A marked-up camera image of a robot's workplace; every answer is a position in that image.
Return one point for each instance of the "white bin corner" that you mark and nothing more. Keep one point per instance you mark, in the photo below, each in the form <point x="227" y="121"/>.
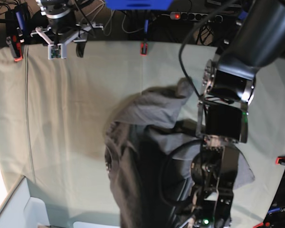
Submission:
<point x="21" y="210"/>

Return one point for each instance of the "red black clamp left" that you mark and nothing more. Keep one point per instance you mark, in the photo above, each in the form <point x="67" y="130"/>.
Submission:
<point x="15" y="47"/>

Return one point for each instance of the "blue box top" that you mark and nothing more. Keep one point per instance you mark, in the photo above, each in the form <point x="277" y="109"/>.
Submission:
<point x="138" y="4"/>

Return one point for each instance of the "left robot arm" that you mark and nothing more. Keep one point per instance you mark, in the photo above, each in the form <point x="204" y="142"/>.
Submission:
<point x="228" y="87"/>

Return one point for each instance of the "grey t-shirt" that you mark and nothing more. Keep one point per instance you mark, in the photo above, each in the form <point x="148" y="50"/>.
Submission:
<point x="148" y="158"/>

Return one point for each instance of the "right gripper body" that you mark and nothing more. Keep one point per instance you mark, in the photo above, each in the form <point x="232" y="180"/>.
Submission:
<point x="67" y="34"/>

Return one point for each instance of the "black power strip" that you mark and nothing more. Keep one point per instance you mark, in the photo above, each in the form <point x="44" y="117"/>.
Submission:
<point x="195" y="17"/>

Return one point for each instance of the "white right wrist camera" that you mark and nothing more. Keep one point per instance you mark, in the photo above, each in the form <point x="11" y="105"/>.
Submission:
<point x="57" y="51"/>

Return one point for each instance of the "red clamp bottom right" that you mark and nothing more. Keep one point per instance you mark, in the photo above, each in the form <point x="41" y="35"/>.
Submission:
<point x="263" y="225"/>

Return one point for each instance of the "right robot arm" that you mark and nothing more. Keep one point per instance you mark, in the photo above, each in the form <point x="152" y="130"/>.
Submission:
<point x="66" y="24"/>

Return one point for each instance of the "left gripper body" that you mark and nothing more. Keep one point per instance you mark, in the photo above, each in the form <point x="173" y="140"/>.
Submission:
<point x="213" y="174"/>

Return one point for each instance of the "red black clamp centre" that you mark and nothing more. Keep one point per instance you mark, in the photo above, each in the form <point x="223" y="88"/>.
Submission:
<point x="143" y="48"/>

